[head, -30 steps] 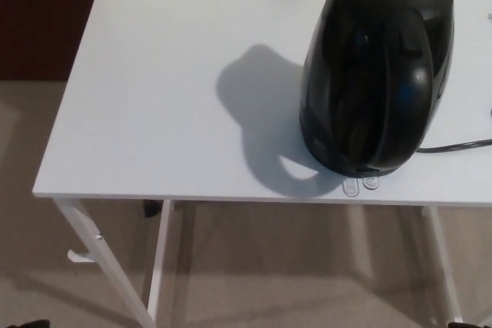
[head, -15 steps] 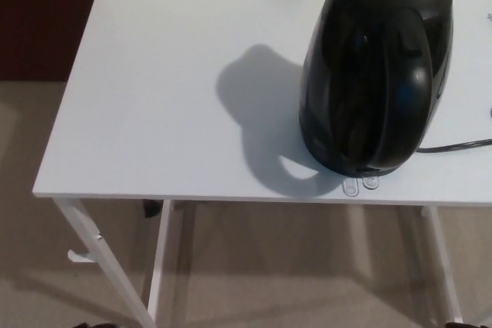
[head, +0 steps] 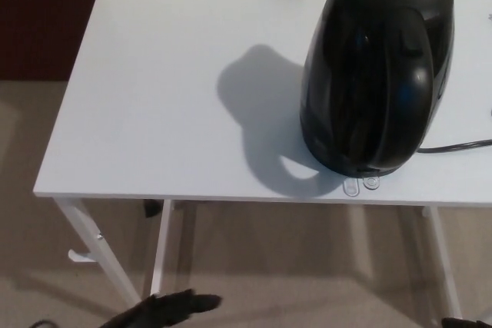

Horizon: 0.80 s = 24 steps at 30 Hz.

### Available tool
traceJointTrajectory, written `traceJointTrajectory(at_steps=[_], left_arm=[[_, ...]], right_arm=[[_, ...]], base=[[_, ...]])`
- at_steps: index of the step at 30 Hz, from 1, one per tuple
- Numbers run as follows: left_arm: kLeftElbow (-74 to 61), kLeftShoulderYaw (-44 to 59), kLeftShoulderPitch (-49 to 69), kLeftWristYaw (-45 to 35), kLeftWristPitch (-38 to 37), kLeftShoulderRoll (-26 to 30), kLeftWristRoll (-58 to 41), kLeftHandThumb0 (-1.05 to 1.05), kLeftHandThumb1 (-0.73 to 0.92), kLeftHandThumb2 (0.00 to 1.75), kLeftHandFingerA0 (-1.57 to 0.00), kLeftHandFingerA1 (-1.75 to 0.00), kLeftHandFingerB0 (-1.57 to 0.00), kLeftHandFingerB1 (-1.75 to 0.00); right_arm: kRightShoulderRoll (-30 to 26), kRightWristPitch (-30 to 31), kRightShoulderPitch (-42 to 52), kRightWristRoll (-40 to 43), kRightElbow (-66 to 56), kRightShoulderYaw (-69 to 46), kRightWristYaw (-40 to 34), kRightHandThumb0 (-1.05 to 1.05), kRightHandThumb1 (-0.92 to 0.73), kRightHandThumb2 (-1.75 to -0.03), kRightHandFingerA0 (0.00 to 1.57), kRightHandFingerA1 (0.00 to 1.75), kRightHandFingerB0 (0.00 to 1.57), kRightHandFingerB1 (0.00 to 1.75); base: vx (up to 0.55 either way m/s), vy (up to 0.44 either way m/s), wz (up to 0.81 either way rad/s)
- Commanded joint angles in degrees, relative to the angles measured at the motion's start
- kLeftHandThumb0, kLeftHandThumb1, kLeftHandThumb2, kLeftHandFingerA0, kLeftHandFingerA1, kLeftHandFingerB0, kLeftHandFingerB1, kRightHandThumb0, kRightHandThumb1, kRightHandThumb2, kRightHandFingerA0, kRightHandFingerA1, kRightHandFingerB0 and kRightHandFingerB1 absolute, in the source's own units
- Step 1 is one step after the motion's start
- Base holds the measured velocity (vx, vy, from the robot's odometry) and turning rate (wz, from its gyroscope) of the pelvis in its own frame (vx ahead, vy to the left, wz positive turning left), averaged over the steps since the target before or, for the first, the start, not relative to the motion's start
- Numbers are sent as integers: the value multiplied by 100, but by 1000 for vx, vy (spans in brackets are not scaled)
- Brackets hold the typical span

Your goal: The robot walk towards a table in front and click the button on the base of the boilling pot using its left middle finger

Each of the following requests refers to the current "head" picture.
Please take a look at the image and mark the small black floor object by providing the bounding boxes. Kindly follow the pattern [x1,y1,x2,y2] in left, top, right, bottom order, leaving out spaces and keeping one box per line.
[142,199,161,218]

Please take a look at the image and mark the white table leg hook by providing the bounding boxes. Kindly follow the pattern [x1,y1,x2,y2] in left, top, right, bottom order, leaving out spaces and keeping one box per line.
[68,250,95,265]

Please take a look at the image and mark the white metal-legged table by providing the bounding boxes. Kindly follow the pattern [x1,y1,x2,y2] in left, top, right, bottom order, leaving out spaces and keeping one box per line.
[32,0,492,328]

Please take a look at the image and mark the black electric kettle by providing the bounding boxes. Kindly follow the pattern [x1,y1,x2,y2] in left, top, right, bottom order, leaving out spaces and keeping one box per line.
[298,0,456,178]

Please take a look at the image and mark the long clear base lever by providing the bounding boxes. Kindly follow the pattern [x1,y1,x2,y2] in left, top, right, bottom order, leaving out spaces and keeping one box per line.
[342,177,363,196]

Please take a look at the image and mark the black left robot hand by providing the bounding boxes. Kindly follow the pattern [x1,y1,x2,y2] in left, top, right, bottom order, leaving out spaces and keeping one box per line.
[101,288,224,328]

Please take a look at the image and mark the black kettle power cord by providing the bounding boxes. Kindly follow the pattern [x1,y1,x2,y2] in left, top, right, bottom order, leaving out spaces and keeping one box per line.
[417,139,492,154]

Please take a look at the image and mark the dark red cabinet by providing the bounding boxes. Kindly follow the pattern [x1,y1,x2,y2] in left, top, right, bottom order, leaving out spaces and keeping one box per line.
[0,0,100,82]

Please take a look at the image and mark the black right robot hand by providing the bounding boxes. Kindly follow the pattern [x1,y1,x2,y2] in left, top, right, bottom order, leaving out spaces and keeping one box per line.
[440,316,492,328]

